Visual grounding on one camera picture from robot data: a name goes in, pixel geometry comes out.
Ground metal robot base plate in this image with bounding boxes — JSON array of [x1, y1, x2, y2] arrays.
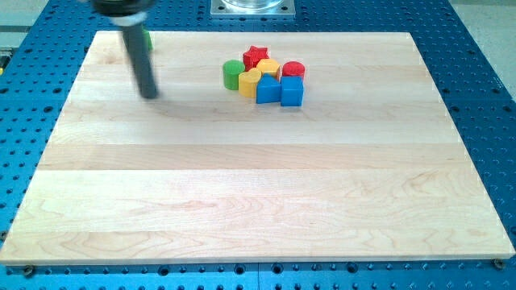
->
[[210, 0, 296, 19]]

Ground green cylinder block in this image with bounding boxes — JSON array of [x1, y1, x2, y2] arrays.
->
[[223, 60, 245, 90]]

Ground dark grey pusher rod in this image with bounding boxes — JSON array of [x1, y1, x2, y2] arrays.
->
[[121, 24, 158, 99]]

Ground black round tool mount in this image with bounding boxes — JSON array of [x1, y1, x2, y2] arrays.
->
[[90, 0, 156, 27]]

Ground blue triangle-top block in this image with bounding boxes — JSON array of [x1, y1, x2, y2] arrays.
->
[[256, 74, 281, 104]]

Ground light wooden board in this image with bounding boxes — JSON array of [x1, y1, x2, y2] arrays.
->
[[1, 31, 515, 266]]

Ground yellow heart block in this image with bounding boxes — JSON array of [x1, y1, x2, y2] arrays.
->
[[238, 68, 262, 98]]

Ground red cylinder block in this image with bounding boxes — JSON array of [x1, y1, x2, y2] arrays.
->
[[281, 60, 306, 79]]

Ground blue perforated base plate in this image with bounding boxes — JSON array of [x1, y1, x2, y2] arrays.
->
[[1, 1, 515, 289]]

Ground yellow hexagon block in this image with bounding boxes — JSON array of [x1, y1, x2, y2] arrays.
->
[[256, 58, 281, 79]]

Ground green star block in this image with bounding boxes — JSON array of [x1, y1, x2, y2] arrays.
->
[[143, 29, 153, 52]]

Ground red star block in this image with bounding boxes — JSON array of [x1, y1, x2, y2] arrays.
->
[[243, 46, 269, 71]]

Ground blue cube block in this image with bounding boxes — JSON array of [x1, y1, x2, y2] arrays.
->
[[281, 76, 304, 106]]

